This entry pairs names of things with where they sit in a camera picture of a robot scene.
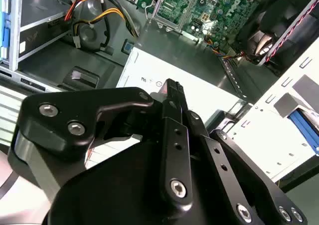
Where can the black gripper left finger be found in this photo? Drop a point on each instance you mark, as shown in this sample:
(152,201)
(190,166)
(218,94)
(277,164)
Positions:
(74,115)

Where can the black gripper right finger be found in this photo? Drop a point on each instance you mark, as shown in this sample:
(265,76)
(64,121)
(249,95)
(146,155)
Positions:
(224,167)

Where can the hard disk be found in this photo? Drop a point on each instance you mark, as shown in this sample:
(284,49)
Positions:
(302,127)

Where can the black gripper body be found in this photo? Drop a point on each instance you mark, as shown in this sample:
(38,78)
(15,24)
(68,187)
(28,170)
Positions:
(119,197)

